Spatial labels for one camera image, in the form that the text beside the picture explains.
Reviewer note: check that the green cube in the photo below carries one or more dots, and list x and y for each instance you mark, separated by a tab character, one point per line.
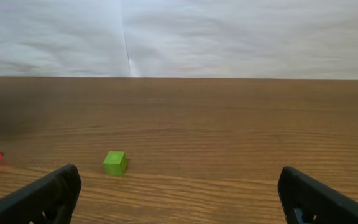
115	165

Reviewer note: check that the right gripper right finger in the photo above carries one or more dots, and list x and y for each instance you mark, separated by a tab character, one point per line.
322	199

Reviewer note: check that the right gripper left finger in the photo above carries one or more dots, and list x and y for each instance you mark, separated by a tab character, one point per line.
42	199

